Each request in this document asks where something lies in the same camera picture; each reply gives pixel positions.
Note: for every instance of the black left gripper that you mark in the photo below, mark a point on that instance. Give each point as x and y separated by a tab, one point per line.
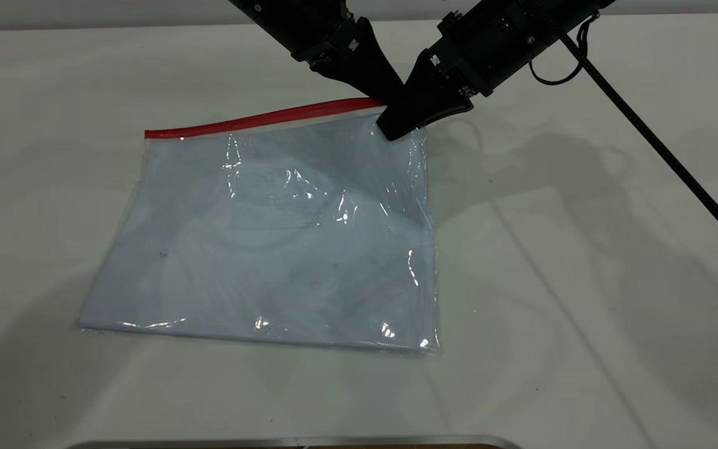
296	25

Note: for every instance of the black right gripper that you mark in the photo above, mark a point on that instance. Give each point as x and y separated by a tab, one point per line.
502	37

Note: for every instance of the silver metal rim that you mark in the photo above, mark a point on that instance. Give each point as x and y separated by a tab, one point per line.
296	443

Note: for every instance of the clear plastic zip bag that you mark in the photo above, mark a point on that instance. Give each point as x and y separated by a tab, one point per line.
272	237

